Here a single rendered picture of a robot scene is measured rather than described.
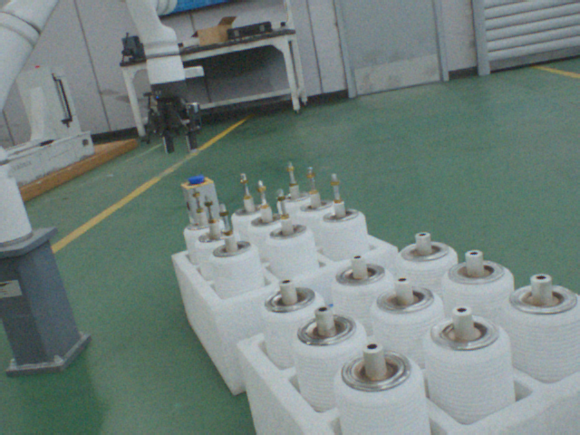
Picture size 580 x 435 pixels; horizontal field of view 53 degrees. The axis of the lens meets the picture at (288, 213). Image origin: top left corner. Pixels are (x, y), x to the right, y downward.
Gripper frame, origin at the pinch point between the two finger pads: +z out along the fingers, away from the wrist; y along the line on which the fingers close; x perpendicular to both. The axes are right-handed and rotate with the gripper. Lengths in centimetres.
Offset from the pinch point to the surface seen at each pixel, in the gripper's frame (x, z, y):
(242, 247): -11.6, 17.6, 23.2
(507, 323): -25, 18, 75
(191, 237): -4.0, 19.8, 2.2
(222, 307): -21.2, 25.4, 24.7
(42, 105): 166, -3, -307
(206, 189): 12.7, 13.6, -7.0
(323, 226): 3.0, 17.6, 32.7
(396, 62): 462, 11, -153
